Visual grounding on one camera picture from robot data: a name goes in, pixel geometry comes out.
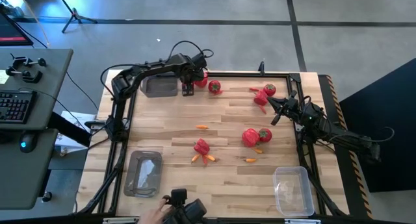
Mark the grey desk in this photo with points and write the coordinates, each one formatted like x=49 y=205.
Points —
x=52 y=87
x=29 y=178

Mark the black platform with hazard stripes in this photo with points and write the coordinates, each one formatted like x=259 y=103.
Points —
x=352 y=185

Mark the red tomato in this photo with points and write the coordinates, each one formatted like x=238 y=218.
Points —
x=269 y=90
x=214 y=87
x=265 y=135

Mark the black frame bracket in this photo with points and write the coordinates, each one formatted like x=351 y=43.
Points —
x=261 y=67

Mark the black desk crossbar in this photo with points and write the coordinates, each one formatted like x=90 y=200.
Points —
x=70 y=130

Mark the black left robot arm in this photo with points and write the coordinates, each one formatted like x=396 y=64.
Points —
x=152 y=68

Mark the black computer mouse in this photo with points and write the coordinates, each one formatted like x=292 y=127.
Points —
x=27 y=143

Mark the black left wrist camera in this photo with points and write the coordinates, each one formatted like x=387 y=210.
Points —
x=199 y=60

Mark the dark blue floor mat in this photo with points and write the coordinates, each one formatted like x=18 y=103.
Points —
x=390 y=104

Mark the translucent grey plastic bin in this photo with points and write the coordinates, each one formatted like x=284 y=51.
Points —
x=143 y=175
x=159 y=87

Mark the small red pepper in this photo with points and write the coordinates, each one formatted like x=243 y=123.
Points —
x=253 y=89
x=221 y=92
x=262 y=109
x=204 y=160

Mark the red bell pepper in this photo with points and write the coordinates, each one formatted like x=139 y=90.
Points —
x=202 y=82
x=201 y=147
x=250 y=138
x=260 y=98

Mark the black aluminium table frame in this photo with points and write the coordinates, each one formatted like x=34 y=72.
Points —
x=227 y=74

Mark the clear plastic bin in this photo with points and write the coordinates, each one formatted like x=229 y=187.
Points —
x=292 y=191

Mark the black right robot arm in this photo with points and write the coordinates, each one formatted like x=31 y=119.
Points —
x=344 y=136

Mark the black round knob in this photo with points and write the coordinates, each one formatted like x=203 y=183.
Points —
x=47 y=196

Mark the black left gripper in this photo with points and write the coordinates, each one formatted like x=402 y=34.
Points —
x=190 y=74

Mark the black tripod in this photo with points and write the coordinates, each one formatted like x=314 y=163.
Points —
x=75 y=15

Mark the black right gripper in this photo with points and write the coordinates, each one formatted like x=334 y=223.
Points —
x=297 y=109

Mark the small orange pepper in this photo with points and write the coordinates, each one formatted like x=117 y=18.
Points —
x=258 y=150
x=251 y=160
x=210 y=158
x=202 y=127
x=195 y=158

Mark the black keyboard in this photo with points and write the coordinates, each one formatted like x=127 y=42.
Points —
x=16 y=107

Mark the black computer monitor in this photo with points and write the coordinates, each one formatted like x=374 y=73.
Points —
x=11 y=32

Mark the black desk clamp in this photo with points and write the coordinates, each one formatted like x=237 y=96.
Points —
x=24 y=61
x=31 y=77

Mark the silver metal bracket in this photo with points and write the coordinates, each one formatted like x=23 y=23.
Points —
x=120 y=220
x=302 y=221

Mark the black handheld camera device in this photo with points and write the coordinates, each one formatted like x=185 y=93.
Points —
x=190 y=212

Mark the person's hand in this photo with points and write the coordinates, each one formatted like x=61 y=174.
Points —
x=152 y=216

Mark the white paper sheet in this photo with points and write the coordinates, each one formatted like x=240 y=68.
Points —
x=78 y=117

